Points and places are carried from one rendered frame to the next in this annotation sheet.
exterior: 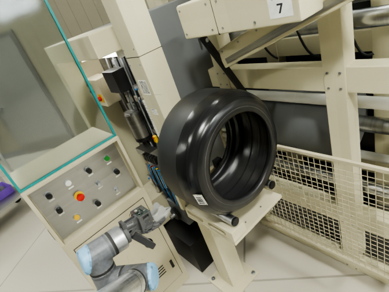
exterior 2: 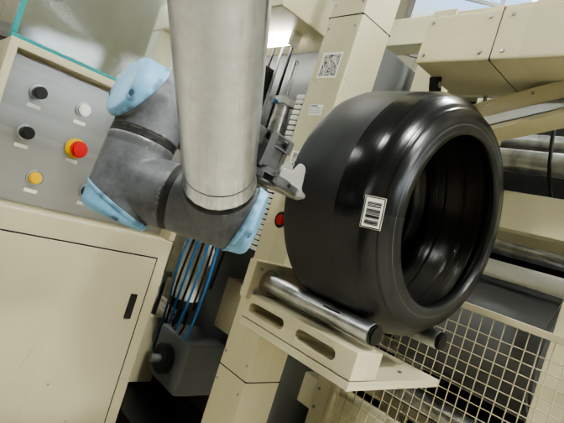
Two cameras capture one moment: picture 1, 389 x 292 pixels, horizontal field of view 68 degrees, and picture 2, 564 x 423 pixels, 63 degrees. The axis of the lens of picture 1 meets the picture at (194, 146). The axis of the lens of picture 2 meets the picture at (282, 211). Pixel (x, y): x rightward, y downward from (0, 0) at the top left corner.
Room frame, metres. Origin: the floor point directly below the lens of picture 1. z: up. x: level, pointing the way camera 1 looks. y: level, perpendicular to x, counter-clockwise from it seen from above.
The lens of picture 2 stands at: (0.11, 0.37, 1.07)
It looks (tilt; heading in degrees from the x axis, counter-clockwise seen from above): 1 degrees up; 349
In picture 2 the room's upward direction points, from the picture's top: 18 degrees clockwise
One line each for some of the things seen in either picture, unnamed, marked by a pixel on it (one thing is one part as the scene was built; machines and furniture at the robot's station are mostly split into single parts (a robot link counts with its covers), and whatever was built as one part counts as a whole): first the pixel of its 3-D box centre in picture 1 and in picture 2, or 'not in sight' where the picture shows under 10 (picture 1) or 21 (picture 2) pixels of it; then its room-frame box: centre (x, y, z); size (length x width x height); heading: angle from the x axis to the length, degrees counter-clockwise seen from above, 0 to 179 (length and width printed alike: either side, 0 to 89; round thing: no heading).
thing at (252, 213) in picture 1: (232, 205); (338, 349); (1.20, -0.08, 0.80); 0.37 x 0.36 x 0.02; 121
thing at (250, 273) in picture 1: (232, 275); not in sight; (1.41, 0.07, 0.01); 0.27 x 0.27 x 0.02; 31
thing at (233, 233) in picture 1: (213, 217); (305, 332); (1.13, 0.04, 0.83); 0.36 x 0.09 x 0.06; 31
